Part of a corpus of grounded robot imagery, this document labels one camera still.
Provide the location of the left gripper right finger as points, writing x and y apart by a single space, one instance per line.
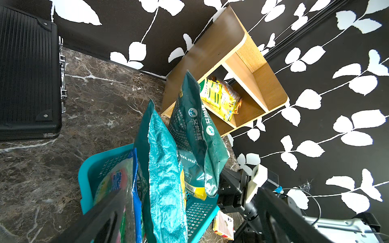
280 224

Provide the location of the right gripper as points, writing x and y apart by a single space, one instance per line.
232 194

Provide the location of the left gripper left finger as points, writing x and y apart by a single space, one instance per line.
101 224

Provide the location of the dark green fertilizer bag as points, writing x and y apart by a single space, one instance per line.
200 146

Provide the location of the green blue-edged soil bag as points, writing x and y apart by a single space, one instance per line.
122 176

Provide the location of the teal and orange fertilizer bag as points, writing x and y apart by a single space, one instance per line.
160 181

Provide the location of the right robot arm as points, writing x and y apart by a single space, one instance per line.
362 228

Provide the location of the yellow fertilizer bag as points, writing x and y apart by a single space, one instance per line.
221 96

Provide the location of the wooden two-tier shelf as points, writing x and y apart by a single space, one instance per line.
226 43

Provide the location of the red playing card box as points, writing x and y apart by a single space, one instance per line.
223 225

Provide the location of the turquoise plastic basket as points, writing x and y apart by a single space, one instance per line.
200 214

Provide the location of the black ribbed case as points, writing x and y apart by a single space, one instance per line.
33 89

